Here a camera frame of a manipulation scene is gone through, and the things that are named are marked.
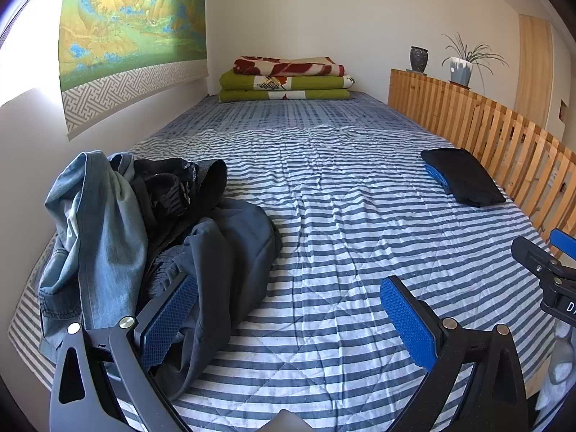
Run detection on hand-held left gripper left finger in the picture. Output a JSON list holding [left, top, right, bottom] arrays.
[[49, 272, 201, 432]]

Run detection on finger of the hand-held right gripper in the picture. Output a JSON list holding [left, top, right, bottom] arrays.
[[512, 236, 576, 280], [550, 229, 576, 257]]

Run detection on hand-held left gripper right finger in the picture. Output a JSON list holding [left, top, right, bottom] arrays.
[[379, 275, 529, 432]]

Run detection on dark grey pants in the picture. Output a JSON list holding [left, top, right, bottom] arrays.
[[146, 199, 283, 400]]

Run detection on light blue denim jeans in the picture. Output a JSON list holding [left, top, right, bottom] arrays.
[[38, 150, 151, 361]]

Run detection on person's right hand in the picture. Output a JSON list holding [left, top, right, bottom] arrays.
[[546, 323, 576, 384]]

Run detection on black folded garment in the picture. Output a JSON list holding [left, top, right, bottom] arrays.
[[420, 148, 508, 208]]

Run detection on blue ribbed fabric piece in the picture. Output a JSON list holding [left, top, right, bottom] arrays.
[[424, 164, 452, 195]]

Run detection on black shorts with grey waistband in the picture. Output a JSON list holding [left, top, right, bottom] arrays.
[[130, 157, 229, 253]]

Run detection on blue white striped bed cover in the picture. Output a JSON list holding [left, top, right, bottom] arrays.
[[6, 92, 563, 432]]

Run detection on wooden slat railing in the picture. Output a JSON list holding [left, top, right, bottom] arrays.
[[389, 68, 576, 262]]

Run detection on wooden wardrobe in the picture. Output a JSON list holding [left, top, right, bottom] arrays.
[[517, 13, 555, 129]]

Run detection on potted plant in white pot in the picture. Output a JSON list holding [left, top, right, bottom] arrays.
[[441, 32, 509, 93]]

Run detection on dark ceramic pot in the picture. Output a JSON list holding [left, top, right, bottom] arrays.
[[409, 46, 429, 74]]

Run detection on red floral folded blanket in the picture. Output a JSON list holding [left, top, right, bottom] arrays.
[[233, 56, 346, 77]]

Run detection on landscape wall hanging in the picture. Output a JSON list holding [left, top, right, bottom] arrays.
[[59, 0, 208, 138]]

